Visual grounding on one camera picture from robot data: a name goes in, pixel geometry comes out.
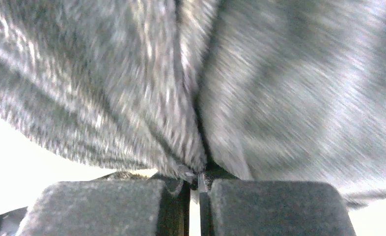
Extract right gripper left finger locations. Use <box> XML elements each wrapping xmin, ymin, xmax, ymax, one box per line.
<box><xmin>17</xmin><ymin>177</ymin><xmax>190</xmax><ymax>236</ymax></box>

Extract black pillowcase with beige flowers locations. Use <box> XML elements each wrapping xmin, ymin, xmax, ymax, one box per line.
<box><xmin>0</xmin><ymin>0</ymin><xmax>386</xmax><ymax>204</ymax></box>

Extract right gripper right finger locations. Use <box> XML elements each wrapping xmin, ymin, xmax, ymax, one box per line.
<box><xmin>198</xmin><ymin>173</ymin><xmax>355</xmax><ymax>236</ymax></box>

